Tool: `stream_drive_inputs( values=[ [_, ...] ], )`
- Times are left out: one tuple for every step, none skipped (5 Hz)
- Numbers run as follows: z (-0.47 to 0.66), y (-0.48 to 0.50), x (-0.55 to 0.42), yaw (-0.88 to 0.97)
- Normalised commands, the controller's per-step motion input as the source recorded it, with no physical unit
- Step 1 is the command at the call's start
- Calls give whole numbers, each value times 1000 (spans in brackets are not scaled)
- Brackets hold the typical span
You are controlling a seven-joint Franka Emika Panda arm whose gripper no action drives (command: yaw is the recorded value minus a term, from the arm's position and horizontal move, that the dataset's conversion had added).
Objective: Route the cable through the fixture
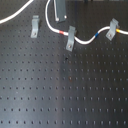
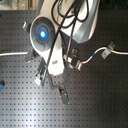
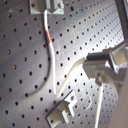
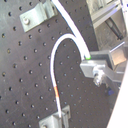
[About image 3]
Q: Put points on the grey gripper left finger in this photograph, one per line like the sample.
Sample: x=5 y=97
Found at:
x=100 y=71

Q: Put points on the grey metal clip top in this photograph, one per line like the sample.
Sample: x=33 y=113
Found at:
x=51 y=6

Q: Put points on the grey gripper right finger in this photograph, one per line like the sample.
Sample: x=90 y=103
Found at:
x=104 y=55

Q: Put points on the grey metal clip bottom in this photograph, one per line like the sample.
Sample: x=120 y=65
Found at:
x=62 y=110

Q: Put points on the grey metal clip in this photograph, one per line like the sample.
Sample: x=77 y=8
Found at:
x=51 y=6
x=62 y=110

